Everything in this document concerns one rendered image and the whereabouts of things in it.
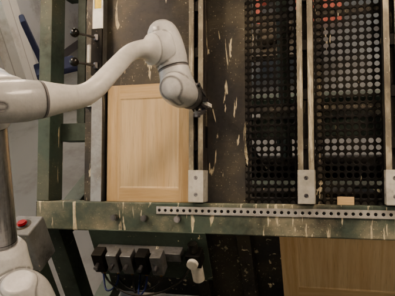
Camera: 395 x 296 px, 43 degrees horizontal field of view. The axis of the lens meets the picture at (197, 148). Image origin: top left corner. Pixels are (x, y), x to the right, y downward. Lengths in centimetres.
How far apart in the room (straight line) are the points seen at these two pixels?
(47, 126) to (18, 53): 423
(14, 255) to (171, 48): 80
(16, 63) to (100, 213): 454
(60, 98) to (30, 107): 9
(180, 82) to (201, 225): 65
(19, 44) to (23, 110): 518
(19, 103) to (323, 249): 145
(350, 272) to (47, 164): 139
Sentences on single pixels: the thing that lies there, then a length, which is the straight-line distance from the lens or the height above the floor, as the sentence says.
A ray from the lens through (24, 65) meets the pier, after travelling 650.
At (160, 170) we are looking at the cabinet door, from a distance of 204.
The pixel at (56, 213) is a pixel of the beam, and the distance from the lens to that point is 221.
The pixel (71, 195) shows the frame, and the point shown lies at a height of 79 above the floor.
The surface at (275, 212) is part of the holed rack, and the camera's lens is 189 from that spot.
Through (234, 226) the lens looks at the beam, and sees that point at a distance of 193.
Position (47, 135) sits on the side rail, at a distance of 224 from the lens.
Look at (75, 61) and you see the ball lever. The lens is 210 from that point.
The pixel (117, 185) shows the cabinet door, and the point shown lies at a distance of 211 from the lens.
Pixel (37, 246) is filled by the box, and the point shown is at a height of 85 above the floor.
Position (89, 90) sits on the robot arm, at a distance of 141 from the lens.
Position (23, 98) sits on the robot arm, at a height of 160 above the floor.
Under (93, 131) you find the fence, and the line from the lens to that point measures 214.
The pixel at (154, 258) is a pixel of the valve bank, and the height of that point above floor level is 76.
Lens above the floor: 199
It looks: 28 degrees down
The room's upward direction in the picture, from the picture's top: 9 degrees counter-clockwise
